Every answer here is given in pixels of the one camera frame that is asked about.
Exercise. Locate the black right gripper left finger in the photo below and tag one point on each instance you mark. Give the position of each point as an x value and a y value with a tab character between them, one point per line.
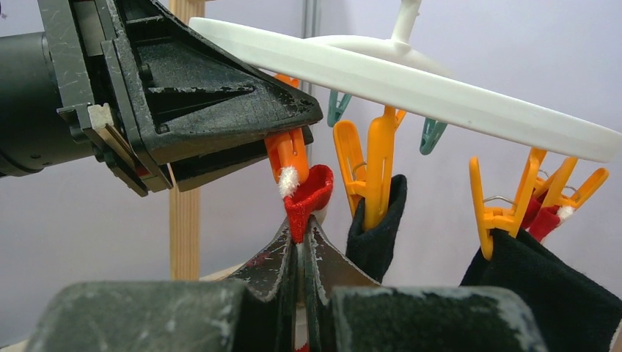
250	310

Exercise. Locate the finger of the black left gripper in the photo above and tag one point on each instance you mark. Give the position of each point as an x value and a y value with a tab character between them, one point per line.
190	97
196	171

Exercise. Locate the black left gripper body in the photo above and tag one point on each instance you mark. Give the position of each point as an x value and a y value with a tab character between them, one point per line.
101	86

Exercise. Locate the red snowflake santa face sock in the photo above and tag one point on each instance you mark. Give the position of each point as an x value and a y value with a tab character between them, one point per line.
302	201

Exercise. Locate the white round clip hanger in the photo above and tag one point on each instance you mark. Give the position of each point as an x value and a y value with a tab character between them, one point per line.
391	73

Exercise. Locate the black sock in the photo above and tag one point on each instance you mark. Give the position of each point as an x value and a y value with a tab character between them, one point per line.
573	312
372	250

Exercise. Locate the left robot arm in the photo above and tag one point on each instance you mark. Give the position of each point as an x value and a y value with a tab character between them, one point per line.
33	135

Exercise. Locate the wooden hanger rack frame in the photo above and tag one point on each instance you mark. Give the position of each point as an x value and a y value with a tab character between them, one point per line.
184	234

